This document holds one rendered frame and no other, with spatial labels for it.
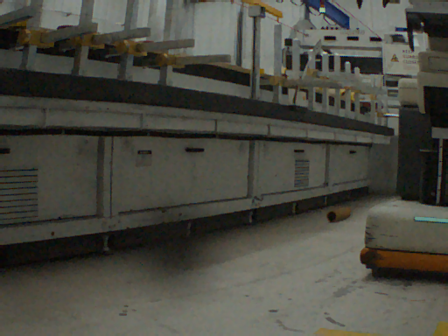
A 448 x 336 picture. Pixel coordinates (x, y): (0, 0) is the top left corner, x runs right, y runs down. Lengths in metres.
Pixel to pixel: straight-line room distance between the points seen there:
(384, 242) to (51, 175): 1.28
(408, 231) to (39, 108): 1.36
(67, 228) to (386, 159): 4.27
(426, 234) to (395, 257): 0.16
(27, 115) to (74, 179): 0.56
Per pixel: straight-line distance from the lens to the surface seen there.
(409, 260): 2.05
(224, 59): 2.15
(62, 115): 1.84
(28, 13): 1.40
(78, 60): 1.87
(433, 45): 2.14
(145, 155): 2.54
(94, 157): 2.29
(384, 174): 5.89
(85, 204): 2.27
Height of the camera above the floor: 0.50
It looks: 3 degrees down
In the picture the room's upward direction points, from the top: 2 degrees clockwise
